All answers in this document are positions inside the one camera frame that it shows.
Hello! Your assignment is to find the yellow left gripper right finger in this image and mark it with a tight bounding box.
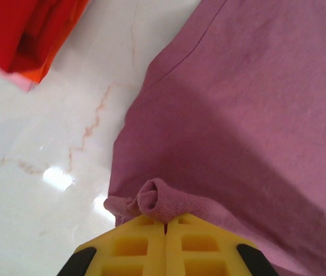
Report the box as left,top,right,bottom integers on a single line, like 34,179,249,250
165,212,279,276

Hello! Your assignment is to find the mauve purple t-shirt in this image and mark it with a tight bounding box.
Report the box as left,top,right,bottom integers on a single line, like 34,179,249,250
103,0,326,276

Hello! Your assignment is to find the red folded t-shirt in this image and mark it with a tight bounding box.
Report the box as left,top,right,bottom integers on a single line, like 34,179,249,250
0,0,79,73

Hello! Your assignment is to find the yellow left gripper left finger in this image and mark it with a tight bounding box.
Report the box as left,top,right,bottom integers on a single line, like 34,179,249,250
56,217,167,276

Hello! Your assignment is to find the orange folded t-shirt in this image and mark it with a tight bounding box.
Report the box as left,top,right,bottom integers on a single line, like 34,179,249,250
20,0,90,85

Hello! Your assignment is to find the pink folded t-shirt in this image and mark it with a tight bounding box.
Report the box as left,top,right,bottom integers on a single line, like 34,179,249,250
0,54,36,93

